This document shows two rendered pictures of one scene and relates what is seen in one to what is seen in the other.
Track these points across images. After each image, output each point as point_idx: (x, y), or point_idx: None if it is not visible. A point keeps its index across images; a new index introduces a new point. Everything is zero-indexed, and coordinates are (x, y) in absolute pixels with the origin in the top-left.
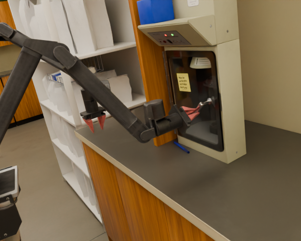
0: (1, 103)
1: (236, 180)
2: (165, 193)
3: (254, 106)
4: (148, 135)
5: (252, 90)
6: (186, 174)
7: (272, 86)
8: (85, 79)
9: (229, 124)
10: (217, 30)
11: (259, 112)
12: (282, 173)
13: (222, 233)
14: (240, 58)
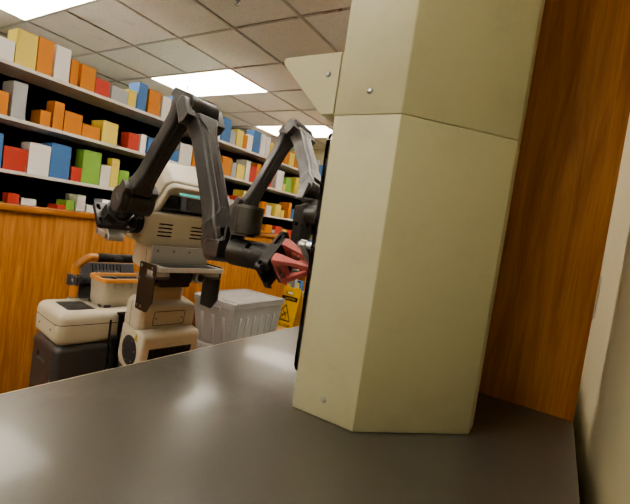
0: (148, 151)
1: (215, 411)
2: (181, 353)
3: (609, 419)
4: (210, 248)
5: (619, 361)
6: (243, 368)
7: None
8: (196, 143)
9: (319, 310)
10: (341, 86)
11: (607, 443)
12: (248, 479)
13: (32, 388)
14: (392, 164)
